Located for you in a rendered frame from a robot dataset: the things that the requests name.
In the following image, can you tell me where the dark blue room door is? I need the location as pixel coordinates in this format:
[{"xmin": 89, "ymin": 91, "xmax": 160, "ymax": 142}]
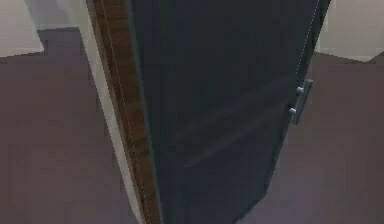
[{"xmin": 125, "ymin": 0, "xmax": 332, "ymax": 224}]

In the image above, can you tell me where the brown wooden door frame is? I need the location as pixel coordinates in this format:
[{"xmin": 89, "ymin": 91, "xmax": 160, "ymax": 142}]
[{"xmin": 85, "ymin": 0, "xmax": 164, "ymax": 224}]

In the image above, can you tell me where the grey bar door handle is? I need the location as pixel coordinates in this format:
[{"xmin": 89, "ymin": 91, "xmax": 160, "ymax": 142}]
[{"xmin": 287, "ymin": 78, "xmax": 314, "ymax": 126}]

